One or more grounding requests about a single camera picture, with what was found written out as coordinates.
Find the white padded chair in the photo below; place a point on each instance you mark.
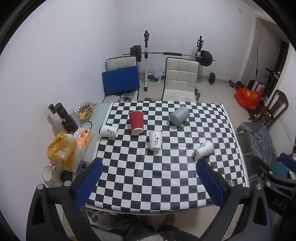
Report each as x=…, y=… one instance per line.
x=121, y=62
x=180, y=78

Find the red ribbed paper cup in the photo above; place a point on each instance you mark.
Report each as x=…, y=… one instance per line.
x=136, y=121

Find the pink suitcase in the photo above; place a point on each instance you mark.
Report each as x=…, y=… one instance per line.
x=258, y=86

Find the person's dark clothing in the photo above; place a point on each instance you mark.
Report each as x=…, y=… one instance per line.
x=150, y=233

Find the grey cloth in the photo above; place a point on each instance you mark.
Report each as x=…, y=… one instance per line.
x=261, y=139

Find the short barbell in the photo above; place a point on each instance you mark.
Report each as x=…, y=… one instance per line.
x=211, y=78

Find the white printed paper cup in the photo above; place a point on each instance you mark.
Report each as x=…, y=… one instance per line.
x=155, y=140
x=107, y=131
x=204, y=149

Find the long barbell with black plates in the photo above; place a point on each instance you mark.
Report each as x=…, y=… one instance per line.
x=207, y=58

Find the dark wooden chair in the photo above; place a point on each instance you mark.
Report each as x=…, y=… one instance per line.
x=278, y=104

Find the yellow plastic bag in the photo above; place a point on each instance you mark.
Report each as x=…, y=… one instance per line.
x=61, y=148

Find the white mug with black rim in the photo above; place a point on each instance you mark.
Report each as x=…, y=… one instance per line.
x=52, y=179

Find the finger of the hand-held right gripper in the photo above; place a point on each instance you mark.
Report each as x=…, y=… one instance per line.
x=286, y=157
x=262, y=165

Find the red plastic bag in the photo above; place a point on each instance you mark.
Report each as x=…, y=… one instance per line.
x=247, y=97

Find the blue flat cushion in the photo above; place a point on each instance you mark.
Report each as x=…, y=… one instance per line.
x=120, y=80

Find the white barbell rack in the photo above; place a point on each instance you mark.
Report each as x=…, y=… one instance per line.
x=146, y=69

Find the clear plastic bag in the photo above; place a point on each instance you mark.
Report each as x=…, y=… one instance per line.
x=158, y=74

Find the black exercise bike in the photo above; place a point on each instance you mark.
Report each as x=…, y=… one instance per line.
x=272, y=76

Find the tall black cylinder bottle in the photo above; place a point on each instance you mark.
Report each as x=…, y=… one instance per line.
x=66, y=117

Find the black white checkered tablecloth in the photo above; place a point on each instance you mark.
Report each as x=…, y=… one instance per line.
x=150, y=180

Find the patterned plate with food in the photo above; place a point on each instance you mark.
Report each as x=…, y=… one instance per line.
x=85, y=110

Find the grey plastic cup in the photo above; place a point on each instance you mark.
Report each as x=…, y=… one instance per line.
x=179, y=115

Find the person's foot in sandal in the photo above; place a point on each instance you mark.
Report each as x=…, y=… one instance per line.
x=168, y=219

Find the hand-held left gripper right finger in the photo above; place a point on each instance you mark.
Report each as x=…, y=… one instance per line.
x=211, y=184

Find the white plastic bag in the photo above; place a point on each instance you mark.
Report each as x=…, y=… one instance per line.
x=93, y=217

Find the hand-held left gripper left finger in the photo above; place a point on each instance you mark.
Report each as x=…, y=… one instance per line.
x=89, y=183

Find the orange snack bag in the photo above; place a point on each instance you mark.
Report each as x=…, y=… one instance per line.
x=83, y=136

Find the small black jar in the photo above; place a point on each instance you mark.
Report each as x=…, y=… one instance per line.
x=66, y=176

